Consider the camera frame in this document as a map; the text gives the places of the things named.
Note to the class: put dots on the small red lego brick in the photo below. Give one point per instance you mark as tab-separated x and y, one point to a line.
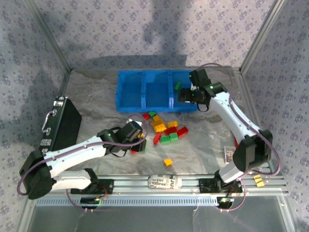
146	116

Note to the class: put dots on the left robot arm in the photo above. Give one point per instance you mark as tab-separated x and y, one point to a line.
72	151

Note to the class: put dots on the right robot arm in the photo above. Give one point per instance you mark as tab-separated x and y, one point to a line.
229	113

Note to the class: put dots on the narrow green lego brick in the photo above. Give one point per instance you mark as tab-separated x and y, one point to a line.
178	86

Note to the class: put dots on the yellow long lego brick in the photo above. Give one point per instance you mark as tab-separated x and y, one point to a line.
158	127

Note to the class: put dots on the yellow square lego brick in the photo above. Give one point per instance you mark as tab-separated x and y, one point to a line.
157	119

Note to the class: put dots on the yellow slope lego brick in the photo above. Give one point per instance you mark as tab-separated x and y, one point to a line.
172	124

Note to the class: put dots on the green arch lego brick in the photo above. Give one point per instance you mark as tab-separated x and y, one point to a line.
152	113

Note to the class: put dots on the blue three-compartment bin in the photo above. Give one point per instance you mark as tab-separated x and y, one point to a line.
154	96

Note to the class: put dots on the green square lego brick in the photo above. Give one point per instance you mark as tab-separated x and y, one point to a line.
173	137

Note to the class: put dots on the red slope lego brick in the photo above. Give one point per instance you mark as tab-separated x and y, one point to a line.
182	132

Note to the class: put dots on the printed sticker label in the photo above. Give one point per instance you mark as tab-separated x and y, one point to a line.
164	183

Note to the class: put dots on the black hard case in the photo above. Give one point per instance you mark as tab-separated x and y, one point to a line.
65	120

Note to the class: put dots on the small printed card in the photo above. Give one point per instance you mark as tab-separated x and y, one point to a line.
229	154

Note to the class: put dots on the grey metal panel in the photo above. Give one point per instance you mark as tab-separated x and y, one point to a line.
154	220

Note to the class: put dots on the yellow connector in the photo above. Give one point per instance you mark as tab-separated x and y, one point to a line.
258	180

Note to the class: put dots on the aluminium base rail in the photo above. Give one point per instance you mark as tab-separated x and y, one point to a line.
135	183

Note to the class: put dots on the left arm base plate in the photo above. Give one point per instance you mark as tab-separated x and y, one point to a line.
107	186

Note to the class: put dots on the aluminium rear frame rail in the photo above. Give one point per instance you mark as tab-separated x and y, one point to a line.
96	69

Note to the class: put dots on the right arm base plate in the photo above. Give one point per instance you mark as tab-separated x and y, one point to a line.
207	186

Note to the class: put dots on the aluminium corner post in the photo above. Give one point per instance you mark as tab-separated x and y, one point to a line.
50	36
261	36

